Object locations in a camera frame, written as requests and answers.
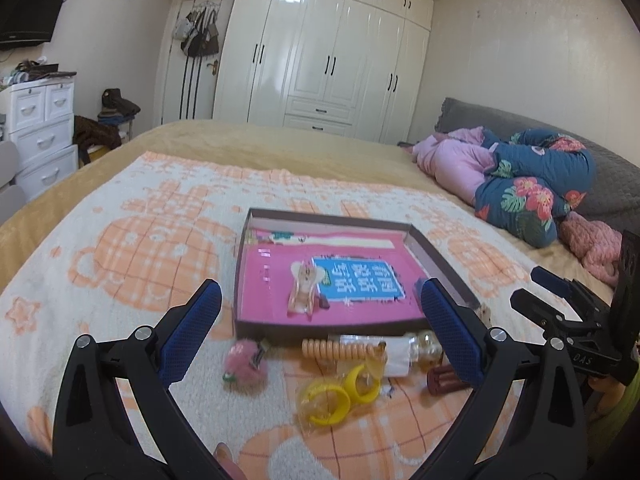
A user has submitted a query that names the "dark brown clothes heap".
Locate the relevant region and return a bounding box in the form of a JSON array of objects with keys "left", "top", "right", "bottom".
[{"left": 73, "top": 115, "right": 122, "bottom": 165}]

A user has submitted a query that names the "blue floral padded garment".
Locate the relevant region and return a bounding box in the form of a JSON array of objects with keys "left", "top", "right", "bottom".
[{"left": 474, "top": 128, "right": 597, "bottom": 248}]

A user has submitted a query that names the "orange spiral hair tie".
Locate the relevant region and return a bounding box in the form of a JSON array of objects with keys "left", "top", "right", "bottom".
[{"left": 300, "top": 337, "right": 390, "bottom": 362}]

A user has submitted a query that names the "white drawer cabinet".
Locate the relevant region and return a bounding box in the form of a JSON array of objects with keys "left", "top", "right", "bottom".
[{"left": 1, "top": 77, "right": 78, "bottom": 202}]

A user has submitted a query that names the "white card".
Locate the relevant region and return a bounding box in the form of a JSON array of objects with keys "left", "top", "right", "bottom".
[{"left": 338, "top": 334, "right": 419, "bottom": 378}]

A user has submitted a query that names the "orange white patterned blanket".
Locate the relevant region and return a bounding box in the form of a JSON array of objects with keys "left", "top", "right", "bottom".
[{"left": 1, "top": 153, "right": 541, "bottom": 479}]

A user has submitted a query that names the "grey pillow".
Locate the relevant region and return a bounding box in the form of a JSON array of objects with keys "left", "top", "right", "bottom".
[{"left": 433, "top": 96, "right": 640, "bottom": 235}]

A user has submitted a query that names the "dark clothes pile on stool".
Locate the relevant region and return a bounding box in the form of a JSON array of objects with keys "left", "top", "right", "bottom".
[{"left": 98, "top": 88, "right": 141, "bottom": 138}]

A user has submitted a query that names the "pink padded garment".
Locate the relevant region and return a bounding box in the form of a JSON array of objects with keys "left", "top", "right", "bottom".
[{"left": 409, "top": 127, "right": 497, "bottom": 206}]

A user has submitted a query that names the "dotted mesh scrunchie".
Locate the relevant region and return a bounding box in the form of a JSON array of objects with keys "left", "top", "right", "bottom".
[{"left": 474, "top": 302, "right": 492, "bottom": 328}]

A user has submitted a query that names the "dark red hair clip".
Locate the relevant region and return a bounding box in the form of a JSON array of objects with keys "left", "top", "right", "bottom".
[{"left": 426, "top": 364, "right": 471, "bottom": 396}]

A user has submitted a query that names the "tan bed cover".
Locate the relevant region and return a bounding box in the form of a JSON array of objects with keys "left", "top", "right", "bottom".
[{"left": 0, "top": 118, "right": 616, "bottom": 306}]

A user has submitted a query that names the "shallow cardboard box tray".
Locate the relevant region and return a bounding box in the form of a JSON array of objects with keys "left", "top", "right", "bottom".
[{"left": 233, "top": 208, "right": 480, "bottom": 346}]

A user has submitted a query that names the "pink book with blue label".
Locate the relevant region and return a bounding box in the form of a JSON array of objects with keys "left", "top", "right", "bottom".
[{"left": 236, "top": 229, "right": 427, "bottom": 326}]

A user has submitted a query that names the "cream hair claw clip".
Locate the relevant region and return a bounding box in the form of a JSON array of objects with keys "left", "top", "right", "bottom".
[{"left": 288, "top": 261, "right": 326, "bottom": 320}]

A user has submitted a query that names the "grey chair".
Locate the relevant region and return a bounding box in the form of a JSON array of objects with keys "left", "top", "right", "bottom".
[{"left": 0, "top": 141, "right": 26, "bottom": 224}]

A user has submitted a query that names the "white wardrobe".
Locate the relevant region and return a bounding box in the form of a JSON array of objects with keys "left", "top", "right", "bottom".
[{"left": 160, "top": 0, "right": 435, "bottom": 146}]

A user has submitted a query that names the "pink knitted garment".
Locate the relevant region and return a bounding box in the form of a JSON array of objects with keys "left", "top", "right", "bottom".
[{"left": 559, "top": 211, "right": 623, "bottom": 288}]

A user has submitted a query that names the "pink fluffy pompom hair tie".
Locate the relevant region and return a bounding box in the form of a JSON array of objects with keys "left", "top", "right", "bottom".
[{"left": 221, "top": 338, "right": 274, "bottom": 389}]

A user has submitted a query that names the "white door with bags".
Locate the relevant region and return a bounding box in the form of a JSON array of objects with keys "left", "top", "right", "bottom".
[{"left": 153, "top": 0, "right": 234, "bottom": 126}]

